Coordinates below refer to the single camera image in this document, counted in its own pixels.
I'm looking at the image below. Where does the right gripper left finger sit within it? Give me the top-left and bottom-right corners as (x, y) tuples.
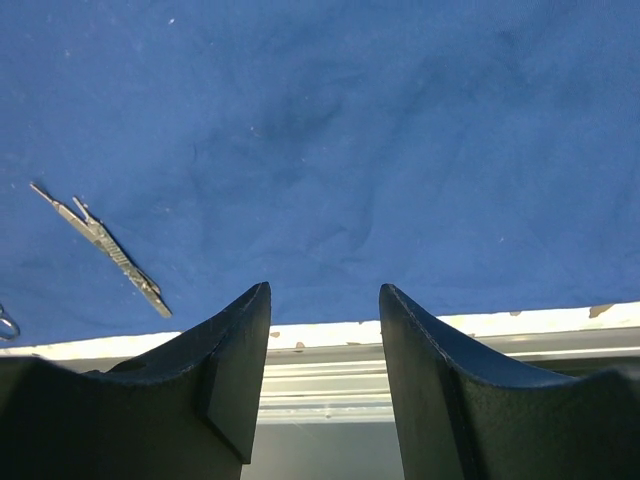
(1, 282), (271, 479)

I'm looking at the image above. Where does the steel scalpel handle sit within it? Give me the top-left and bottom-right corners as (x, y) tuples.
(30, 182), (172, 318)
(73, 196), (161, 296)

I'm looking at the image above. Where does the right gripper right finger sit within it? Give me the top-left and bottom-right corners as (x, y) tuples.
(379, 284), (639, 479)

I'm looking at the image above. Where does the blue surgical cloth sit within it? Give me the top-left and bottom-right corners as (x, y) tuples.
(1, 1), (639, 346)

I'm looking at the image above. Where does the aluminium mounting rail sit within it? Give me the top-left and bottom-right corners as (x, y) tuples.
(1, 327), (639, 424)

